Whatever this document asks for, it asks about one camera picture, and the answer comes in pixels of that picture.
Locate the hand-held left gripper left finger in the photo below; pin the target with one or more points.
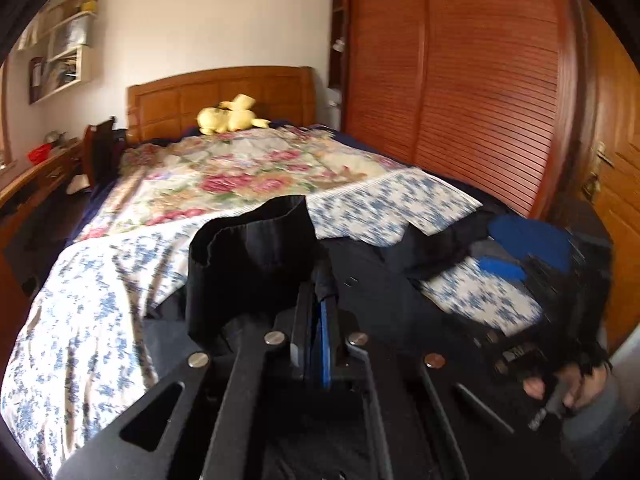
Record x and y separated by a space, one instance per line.
303 340

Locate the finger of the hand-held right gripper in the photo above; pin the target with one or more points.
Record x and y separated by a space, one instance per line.
492 342
502 268

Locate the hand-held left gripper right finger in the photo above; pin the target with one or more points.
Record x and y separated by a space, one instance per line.
326 340

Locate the black pants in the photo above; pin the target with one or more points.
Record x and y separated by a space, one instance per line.
250 255

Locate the person's right forearm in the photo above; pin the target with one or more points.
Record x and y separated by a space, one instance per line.
595 430

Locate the person's right hand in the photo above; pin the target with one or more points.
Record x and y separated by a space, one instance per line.
580 392

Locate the folded grey cloth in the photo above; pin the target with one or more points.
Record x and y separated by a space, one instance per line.
482 252

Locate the folded blue cloth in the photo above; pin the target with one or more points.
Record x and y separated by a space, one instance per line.
532 242

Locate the pink floral quilt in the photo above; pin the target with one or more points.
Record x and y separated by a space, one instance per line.
235 175

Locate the wooden door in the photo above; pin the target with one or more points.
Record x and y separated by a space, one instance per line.
615 125

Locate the wooden slatted wardrobe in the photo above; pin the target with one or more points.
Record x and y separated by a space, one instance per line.
450 70

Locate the blue floral bed sheet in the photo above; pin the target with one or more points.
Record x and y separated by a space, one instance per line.
90 310

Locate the yellow plush toy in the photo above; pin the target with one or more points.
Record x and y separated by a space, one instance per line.
230 117

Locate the wooden bed headboard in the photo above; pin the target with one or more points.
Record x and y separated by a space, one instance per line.
170 105

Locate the wooden chair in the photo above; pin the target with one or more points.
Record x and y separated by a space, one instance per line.
100 155

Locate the wooden desk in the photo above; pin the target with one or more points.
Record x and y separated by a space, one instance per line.
30 185

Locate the red basket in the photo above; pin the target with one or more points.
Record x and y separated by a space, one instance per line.
40 154

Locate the white wall shelf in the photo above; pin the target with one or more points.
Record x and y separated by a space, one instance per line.
70 55

